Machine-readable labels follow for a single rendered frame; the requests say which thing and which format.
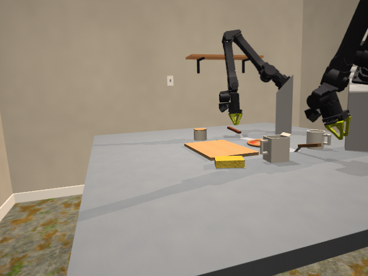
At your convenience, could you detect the yellow sponge block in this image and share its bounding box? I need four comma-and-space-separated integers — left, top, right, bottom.
214, 156, 245, 168

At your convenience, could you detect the grey square mug with handle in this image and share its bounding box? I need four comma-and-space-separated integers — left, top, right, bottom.
260, 132, 292, 163

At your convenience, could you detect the margherita pizza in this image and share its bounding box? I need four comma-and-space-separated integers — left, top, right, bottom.
247, 139, 263, 147

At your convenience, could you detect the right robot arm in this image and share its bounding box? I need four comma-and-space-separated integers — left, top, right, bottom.
218, 29, 290, 112

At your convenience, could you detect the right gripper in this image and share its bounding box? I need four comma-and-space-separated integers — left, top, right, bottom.
228, 101, 243, 125

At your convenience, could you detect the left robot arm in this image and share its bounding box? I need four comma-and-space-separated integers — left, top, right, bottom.
304, 0, 368, 122

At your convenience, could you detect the wooden cutting board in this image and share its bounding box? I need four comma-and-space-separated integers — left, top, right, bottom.
184, 140, 259, 160

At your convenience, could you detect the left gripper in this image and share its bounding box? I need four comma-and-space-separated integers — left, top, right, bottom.
322, 99, 351, 140

